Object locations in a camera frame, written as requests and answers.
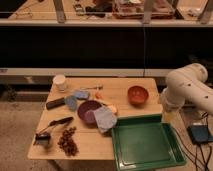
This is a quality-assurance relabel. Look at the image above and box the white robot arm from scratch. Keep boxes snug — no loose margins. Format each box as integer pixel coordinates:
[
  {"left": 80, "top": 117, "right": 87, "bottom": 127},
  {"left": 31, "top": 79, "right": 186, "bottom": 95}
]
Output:
[{"left": 160, "top": 63, "right": 213, "bottom": 116}]

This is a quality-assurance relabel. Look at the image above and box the metal spoon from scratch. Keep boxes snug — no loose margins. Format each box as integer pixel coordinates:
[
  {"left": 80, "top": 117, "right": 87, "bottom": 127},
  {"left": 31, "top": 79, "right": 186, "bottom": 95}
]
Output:
[{"left": 80, "top": 85, "right": 103, "bottom": 90}]

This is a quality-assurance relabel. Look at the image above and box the orange carrot toy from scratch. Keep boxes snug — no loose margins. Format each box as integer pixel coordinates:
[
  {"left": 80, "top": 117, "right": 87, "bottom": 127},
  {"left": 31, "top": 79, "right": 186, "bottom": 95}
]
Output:
[{"left": 95, "top": 92, "right": 103, "bottom": 99}]

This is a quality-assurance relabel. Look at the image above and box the tan bread toy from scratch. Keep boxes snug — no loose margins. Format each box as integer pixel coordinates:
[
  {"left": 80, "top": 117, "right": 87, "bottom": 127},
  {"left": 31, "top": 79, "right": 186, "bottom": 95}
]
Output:
[{"left": 105, "top": 104, "right": 118, "bottom": 115}]

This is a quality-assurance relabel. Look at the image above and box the purple bowl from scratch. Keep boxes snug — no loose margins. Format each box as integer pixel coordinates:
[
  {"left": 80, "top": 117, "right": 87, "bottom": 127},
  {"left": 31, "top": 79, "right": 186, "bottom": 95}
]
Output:
[{"left": 77, "top": 100, "right": 101, "bottom": 124}]

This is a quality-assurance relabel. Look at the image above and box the orange-red bowl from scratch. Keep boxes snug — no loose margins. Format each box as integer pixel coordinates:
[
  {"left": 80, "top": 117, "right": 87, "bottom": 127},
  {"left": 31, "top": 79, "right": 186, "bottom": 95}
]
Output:
[{"left": 127, "top": 86, "right": 149, "bottom": 105}]

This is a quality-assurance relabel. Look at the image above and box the grey-blue cloth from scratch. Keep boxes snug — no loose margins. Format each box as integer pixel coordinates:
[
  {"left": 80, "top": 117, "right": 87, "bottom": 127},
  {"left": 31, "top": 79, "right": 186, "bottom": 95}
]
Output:
[{"left": 94, "top": 106, "right": 117, "bottom": 133}]

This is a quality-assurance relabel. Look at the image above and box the white paper cup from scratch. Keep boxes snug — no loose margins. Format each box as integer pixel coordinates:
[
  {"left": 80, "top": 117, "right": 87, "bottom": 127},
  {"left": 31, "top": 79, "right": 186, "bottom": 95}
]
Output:
[{"left": 53, "top": 74, "right": 67, "bottom": 91}]

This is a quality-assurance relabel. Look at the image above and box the wooden table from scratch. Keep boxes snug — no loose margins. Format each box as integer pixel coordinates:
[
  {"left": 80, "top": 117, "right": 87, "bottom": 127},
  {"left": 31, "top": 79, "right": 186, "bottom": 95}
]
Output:
[{"left": 28, "top": 78, "right": 162, "bottom": 160}]

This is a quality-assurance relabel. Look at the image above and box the black rectangular block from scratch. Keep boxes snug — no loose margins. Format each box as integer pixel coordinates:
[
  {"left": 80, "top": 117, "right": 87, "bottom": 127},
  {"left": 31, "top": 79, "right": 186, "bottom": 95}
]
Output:
[{"left": 46, "top": 98, "right": 65, "bottom": 110}]

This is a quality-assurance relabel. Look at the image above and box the green plastic tray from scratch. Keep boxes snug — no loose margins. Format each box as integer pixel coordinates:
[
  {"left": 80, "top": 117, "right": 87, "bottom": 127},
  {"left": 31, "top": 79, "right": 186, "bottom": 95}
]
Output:
[{"left": 111, "top": 114, "right": 186, "bottom": 171}]

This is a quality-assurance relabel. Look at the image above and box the bunch of dark grapes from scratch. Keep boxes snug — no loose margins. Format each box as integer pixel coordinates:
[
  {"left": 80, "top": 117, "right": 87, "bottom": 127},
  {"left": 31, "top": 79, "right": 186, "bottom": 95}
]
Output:
[{"left": 58, "top": 127, "right": 79, "bottom": 156}]

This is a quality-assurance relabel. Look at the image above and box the blue-black foot pedal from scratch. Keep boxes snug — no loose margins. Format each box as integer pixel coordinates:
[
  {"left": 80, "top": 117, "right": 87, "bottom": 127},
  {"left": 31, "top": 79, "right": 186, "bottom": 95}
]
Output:
[{"left": 187, "top": 125, "right": 213, "bottom": 145}]

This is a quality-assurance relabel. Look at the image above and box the black handled spatula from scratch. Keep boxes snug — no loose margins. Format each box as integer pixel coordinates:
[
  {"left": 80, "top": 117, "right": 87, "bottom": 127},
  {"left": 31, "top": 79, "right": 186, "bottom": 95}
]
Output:
[{"left": 37, "top": 117, "right": 74, "bottom": 134}]

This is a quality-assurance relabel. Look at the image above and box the black cable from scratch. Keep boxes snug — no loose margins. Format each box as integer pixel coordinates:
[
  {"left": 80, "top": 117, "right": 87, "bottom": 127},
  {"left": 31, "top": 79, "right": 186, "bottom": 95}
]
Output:
[{"left": 170, "top": 113, "right": 213, "bottom": 171}]

